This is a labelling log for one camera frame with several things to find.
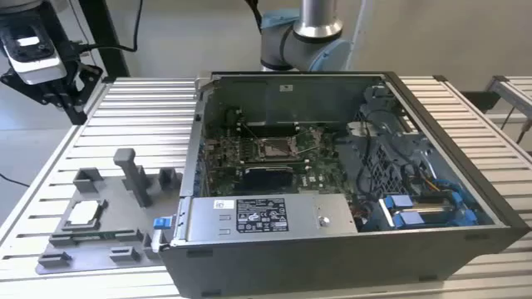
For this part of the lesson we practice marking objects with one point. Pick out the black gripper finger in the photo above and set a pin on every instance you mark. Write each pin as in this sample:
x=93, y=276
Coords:
x=29, y=93
x=76, y=112

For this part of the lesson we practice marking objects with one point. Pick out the silver CPU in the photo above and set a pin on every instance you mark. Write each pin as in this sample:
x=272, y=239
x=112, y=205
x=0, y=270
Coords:
x=83, y=213

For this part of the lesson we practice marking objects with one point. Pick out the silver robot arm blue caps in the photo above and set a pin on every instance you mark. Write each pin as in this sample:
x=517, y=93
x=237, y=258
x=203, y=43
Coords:
x=320, y=18

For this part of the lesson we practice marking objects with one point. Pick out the black RAM slot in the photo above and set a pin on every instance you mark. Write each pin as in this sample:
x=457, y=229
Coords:
x=269, y=125
x=273, y=163

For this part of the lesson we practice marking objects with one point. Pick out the CPU socket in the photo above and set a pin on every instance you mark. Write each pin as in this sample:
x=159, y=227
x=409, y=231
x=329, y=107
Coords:
x=277, y=152

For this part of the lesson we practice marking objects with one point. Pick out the grey parts rack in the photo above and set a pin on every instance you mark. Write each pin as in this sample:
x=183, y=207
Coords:
x=120, y=218

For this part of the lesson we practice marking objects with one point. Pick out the green RAM stick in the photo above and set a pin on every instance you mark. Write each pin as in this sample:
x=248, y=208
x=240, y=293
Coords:
x=104, y=236

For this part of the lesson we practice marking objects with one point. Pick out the blue case latch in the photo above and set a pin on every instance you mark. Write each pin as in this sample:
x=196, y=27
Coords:
x=161, y=224

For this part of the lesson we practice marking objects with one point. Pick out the metal locking lever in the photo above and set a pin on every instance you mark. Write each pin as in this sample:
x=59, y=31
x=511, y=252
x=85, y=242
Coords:
x=253, y=133
x=309, y=148

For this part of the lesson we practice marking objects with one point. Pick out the black heat sink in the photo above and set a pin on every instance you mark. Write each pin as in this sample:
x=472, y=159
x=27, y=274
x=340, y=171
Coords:
x=268, y=179

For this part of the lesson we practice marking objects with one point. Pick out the silver power supply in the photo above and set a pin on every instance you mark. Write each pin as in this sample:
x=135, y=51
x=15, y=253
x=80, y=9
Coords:
x=265, y=218

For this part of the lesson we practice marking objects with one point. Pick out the green motherboard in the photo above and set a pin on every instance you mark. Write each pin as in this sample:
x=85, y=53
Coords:
x=324, y=180

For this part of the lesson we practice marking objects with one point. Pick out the silver thumb screw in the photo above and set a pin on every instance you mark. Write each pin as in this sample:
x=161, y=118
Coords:
x=323, y=220

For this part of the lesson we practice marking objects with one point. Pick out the black perforated drive cage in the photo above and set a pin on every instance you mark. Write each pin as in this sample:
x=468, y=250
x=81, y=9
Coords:
x=387, y=162

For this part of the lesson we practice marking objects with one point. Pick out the black open PC case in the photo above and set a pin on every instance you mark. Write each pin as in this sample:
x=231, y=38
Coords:
x=332, y=264

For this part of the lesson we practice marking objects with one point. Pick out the blue disk carrier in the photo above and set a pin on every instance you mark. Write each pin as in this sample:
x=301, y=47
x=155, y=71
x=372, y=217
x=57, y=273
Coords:
x=409, y=218
x=397, y=201

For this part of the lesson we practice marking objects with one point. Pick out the aluminium slat side table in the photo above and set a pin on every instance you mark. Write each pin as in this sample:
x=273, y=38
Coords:
x=508, y=90

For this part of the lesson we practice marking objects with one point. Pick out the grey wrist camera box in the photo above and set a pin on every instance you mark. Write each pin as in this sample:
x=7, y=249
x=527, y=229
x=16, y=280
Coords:
x=35, y=62

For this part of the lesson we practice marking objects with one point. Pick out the black frame post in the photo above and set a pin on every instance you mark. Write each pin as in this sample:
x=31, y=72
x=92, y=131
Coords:
x=108, y=37

